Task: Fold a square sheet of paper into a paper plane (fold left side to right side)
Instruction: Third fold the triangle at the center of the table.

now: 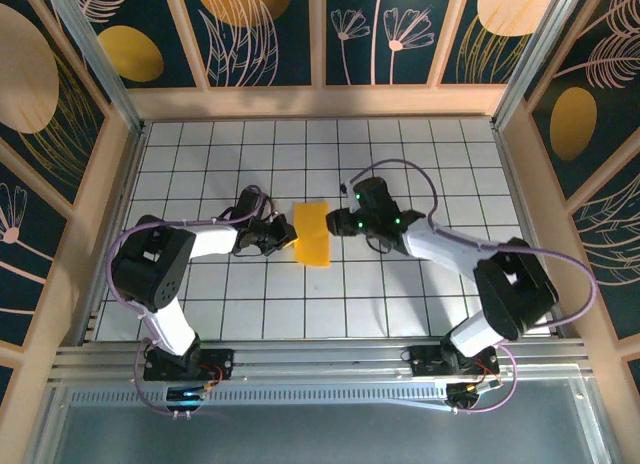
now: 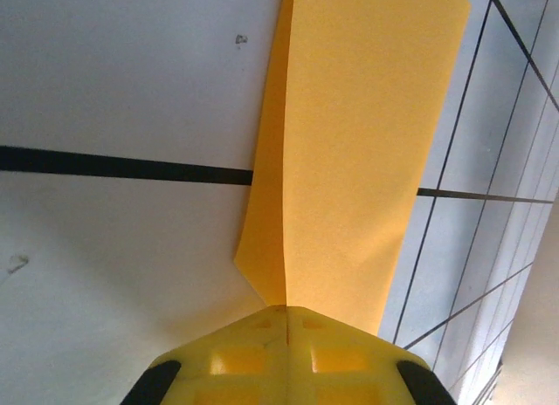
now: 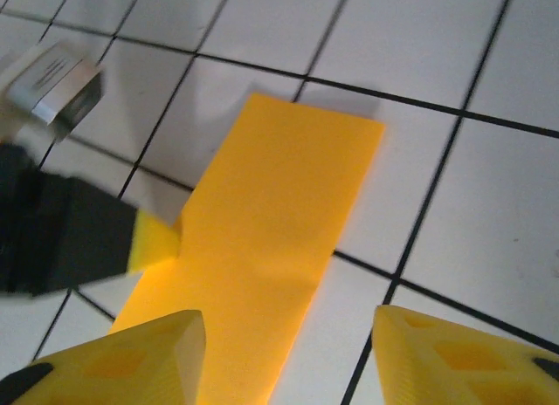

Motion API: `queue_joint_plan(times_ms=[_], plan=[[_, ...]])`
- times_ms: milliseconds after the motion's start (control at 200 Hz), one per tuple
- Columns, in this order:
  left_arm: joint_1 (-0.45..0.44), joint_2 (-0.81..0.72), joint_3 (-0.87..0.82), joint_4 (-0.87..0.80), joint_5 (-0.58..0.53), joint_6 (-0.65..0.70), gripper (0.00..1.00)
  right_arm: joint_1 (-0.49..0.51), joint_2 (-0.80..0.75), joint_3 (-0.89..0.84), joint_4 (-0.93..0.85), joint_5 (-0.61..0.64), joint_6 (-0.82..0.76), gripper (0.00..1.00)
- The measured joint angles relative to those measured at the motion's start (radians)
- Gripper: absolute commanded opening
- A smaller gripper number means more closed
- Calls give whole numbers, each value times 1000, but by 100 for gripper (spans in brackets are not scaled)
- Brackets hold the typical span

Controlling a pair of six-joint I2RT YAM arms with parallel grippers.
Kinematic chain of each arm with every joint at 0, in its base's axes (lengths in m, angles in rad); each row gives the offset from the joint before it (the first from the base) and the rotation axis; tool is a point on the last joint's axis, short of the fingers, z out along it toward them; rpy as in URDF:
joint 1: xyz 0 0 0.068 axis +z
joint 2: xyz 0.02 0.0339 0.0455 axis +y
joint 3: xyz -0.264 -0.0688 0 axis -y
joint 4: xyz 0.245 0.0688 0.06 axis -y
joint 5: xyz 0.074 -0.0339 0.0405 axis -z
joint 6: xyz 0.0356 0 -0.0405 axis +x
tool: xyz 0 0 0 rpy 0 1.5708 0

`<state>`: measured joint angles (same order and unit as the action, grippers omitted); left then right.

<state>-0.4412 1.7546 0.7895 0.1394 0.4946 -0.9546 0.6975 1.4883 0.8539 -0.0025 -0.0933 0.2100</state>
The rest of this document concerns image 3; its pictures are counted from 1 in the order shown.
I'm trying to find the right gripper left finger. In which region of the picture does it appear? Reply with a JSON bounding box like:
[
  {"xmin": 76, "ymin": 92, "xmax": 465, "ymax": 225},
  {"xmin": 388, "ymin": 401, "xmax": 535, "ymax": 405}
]
[{"xmin": 0, "ymin": 309, "xmax": 208, "ymax": 405}]

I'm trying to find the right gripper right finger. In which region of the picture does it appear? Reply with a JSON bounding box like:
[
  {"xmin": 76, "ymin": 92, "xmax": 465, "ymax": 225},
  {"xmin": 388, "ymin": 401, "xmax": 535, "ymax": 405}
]
[{"xmin": 373, "ymin": 305, "xmax": 559, "ymax": 405}]

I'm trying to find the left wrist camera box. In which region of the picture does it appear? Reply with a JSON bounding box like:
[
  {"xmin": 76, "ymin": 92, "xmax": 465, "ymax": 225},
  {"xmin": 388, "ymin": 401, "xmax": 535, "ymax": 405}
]
[{"xmin": 0, "ymin": 40, "xmax": 107, "ymax": 143}]

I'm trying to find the yellow cloth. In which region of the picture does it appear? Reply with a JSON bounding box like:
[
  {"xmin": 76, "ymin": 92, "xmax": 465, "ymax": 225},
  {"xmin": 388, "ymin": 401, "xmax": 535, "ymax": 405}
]
[{"xmin": 107, "ymin": 93, "xmax": 387, "ymax": 405}]

